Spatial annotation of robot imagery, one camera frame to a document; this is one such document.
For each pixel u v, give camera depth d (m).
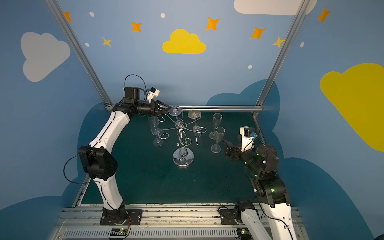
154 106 0.71
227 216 0.75
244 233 0.73
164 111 0.78
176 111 0.78
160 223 0.74
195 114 0.78
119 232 0.73
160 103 0.73
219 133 0.85
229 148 0.55
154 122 0.90
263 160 0.43
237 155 0.55
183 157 0.95
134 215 0.75
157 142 1.04
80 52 0.84
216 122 0.96
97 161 0.49
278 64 0.91
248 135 0.51
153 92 0.76
